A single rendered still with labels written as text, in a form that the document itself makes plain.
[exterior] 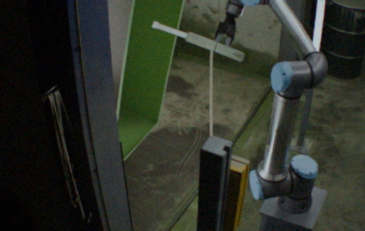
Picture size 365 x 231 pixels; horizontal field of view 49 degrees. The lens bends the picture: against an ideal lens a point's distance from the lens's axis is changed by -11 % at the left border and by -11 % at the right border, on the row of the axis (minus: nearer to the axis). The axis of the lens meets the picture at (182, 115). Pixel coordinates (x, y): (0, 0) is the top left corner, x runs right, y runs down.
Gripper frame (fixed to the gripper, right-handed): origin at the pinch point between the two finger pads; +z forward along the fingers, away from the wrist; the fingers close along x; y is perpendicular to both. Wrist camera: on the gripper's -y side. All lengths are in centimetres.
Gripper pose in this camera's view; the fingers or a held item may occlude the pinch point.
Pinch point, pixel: (219, 50)
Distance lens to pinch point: 224.3
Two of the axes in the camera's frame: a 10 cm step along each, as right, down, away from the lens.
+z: -3.6, 9.0, 2.5
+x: -9.3, -3.1, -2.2
